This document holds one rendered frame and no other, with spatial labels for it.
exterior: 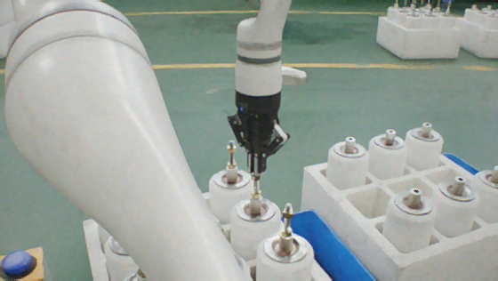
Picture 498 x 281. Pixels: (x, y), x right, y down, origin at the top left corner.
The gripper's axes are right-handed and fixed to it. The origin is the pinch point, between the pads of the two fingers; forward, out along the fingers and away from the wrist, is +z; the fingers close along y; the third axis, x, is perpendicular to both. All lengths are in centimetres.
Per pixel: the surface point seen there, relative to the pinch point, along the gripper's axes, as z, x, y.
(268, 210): 10.0, 1.4, 1.9
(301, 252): 10.0, -3.5, 13.8
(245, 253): 17.2, -4.3, 1.8
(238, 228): 11.9, -4.7, 0.3
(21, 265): 2.6, -40.5, -5.8
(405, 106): 35, 129, -30
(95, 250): 17.4, -24.7, -18.8
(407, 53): 31, 200, -64
